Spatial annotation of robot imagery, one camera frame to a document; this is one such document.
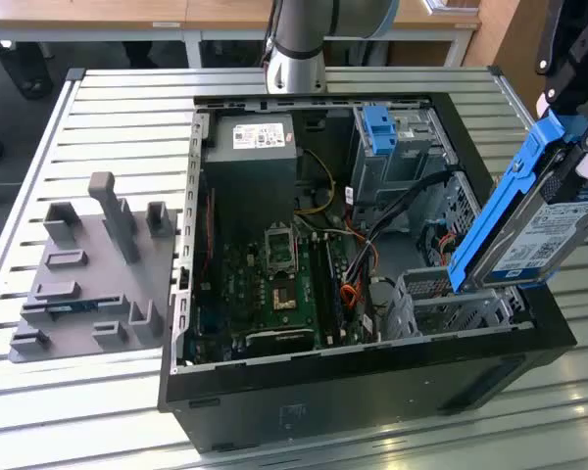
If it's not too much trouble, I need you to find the hard disk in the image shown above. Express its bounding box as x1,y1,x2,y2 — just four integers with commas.
445,110,588,296

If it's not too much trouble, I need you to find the metal perforated disk bay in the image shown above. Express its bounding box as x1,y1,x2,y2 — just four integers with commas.
384,266,526,343

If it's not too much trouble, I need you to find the brown wooden cabinet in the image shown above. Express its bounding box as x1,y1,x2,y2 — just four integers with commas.
463,0,543,71

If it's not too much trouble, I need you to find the metal drive cage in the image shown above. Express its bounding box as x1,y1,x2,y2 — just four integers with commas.
350,105,461,232

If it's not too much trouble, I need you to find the blue drive latch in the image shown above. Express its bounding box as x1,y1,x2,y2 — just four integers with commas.
364,105,398,156

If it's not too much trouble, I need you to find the round grey case speaker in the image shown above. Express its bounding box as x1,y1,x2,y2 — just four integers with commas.
368,275,399,315

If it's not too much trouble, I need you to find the grey power supply unit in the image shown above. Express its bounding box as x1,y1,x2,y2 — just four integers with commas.
203,113,301,234

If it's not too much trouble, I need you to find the metal CPU socket cover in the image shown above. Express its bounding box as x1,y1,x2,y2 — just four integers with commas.
264,222,300,276

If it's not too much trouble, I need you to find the green motherboard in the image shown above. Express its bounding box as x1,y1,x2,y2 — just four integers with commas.
195,214,373,366

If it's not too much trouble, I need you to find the black graphics card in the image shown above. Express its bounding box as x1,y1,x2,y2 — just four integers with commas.
244,328,320,359

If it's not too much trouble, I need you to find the black open PC case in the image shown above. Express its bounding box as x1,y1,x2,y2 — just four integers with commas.
156,91,578,454

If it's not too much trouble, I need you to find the grey parts rack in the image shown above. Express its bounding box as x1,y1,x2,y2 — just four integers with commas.
8,170,185,364

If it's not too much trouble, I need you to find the black office chair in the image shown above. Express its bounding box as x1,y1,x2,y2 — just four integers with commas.
0,41,56,102

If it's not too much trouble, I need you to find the RAM stick with blue label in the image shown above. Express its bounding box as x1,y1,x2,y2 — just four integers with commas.
43,301,100,315

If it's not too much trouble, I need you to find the wooden desk white frame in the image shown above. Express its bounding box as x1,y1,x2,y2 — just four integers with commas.
183,0,482,69
0,0,201,68

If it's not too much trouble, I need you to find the thick black cable bundle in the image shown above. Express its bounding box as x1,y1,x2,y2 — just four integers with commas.
347,169,455,246

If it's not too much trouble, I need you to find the yellow power wire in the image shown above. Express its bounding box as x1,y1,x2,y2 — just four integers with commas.
293,146,337,216

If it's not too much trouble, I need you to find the multicolour wire bundle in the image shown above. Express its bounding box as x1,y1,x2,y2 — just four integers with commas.
341,238,379,286

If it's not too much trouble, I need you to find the orange wire bundle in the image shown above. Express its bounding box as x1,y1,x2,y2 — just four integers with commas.
340,283,365,310

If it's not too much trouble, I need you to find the thin red wire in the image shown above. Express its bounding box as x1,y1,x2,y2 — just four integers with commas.
199,188,217,291

